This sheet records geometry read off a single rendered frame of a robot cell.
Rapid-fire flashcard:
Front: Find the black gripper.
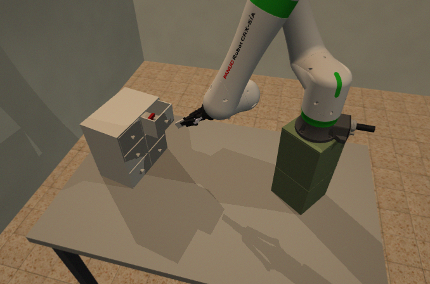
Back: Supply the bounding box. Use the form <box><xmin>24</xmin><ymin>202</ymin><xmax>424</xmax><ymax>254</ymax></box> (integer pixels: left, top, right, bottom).
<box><xmin>175</xmin><ymin>104</ymin><xmax>214</xmax><ymax>129</ymax></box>

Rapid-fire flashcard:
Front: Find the small beige chest of drawers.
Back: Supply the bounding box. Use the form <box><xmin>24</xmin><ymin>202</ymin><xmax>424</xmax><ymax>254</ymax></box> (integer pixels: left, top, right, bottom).
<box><xmin>80</xmin><ymin>87</ymin><xmax>160</xmax><ymax>189</ymax></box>

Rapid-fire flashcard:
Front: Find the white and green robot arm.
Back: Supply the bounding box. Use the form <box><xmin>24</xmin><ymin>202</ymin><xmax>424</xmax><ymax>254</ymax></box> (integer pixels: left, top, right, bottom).
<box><xmin>203</xmin><ymin>0</ymin><xmax>375</xmax><ymax>144</ymax></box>

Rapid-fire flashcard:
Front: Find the grey drawer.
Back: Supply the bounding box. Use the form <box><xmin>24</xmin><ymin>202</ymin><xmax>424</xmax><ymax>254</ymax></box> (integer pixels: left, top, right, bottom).
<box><xmin>140</xmin><ymin>100</ymin><xmax>174</xmax><ymax>138</ymax></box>
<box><xmin>124</xmin><ymin>137</ymin><xmax>147</xmax><ymax>172</ymax></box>
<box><xmin>119</xmin><ymin>119</ymin><xmax>143</xmax><ymax>155</ymax></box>
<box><xmin>129</xmin><ymin>154</ymin><xmax>151</xmax><ymax>187</ymax></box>
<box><xmin>148</xmin><ymin>134</ymin><xmax>167</xmax><ymax>165</ymax></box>
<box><xmin>145</xmin><ymin>132</ymin><xmax>164</xmax><ymax>151</ymax></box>

